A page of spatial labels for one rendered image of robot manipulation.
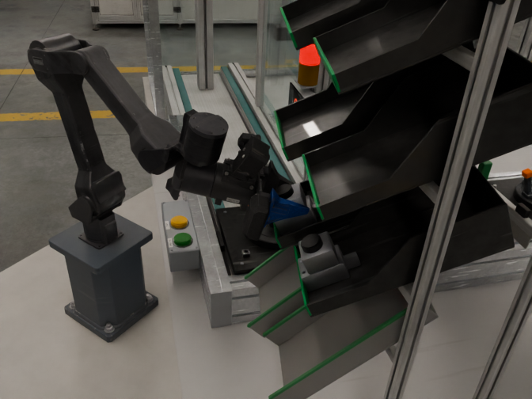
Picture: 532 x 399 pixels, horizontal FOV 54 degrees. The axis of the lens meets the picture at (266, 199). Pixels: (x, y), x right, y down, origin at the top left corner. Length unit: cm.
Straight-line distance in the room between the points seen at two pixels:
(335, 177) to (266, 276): 40
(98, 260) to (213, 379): 32
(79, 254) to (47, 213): 210
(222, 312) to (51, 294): 40
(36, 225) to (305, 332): 232
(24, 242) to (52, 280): 164
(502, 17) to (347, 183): 26
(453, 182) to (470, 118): 8
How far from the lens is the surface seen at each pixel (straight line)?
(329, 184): 68
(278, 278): 103
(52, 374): 114
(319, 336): 90
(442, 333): 123
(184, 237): 121
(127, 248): 106
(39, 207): 322
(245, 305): 114
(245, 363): 110
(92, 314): 116
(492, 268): 137
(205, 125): 75
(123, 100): 85
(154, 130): 83
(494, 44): 55
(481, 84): 56
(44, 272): 136
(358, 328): 85
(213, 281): 112
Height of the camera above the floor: 171
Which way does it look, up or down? 33 degrees down
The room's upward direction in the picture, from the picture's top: 3 degrees clockwise
